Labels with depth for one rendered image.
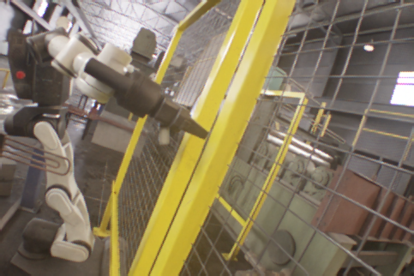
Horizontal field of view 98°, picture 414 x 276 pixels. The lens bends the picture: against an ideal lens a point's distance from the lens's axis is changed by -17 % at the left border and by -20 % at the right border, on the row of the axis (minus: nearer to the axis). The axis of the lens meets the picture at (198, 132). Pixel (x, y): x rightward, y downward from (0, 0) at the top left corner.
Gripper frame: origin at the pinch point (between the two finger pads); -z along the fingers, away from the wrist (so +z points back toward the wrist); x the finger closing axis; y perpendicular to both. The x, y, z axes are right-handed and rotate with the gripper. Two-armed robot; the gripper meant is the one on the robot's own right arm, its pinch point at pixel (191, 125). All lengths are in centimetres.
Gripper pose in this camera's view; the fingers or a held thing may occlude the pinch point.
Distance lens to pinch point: 52.9
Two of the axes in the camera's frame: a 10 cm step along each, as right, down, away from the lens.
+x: 2.4, 2.5, -9.4
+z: -8.2, -4.7, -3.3
